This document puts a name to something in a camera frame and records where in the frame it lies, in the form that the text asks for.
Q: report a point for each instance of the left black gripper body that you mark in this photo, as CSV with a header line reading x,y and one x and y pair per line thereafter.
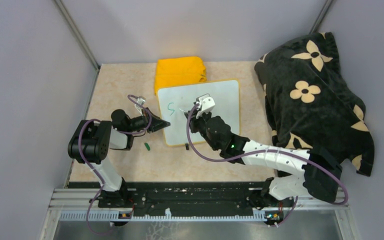
x,y
142,122

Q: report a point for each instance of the folded yellow cloth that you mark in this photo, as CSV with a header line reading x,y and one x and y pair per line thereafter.
x,y
172,72

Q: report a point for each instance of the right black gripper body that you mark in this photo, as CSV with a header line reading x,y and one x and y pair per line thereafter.
x,y
199,124

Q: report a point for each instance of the green marker cap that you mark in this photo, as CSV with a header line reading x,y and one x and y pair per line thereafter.
x,y
147,146

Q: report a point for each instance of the right metal corner post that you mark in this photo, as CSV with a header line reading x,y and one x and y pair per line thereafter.
x,y
321,16

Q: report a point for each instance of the metal corner post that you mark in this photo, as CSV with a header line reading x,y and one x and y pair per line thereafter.
x,y
72,26
321,16

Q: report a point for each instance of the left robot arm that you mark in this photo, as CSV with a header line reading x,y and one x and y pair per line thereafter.
x,y
92,140

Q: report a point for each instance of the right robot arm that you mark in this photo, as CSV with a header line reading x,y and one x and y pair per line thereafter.
x,y
313,171

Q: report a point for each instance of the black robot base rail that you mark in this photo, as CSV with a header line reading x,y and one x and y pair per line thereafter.
x,y
192,200

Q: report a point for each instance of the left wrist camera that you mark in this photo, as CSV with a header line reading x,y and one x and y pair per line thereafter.
x,y
139,103

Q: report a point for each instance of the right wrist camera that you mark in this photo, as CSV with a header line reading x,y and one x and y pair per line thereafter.
x,y
205,105

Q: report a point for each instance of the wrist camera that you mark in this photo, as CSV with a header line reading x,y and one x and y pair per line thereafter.
x,y
205,105
139,103

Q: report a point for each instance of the left metal corner post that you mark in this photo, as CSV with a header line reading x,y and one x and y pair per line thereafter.
x,y
72,26

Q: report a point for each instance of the black floral blanket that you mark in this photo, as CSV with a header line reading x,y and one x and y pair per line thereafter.
x,y
308,103

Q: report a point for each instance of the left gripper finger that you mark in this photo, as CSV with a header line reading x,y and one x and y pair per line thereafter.
x,y
151,117
158,125

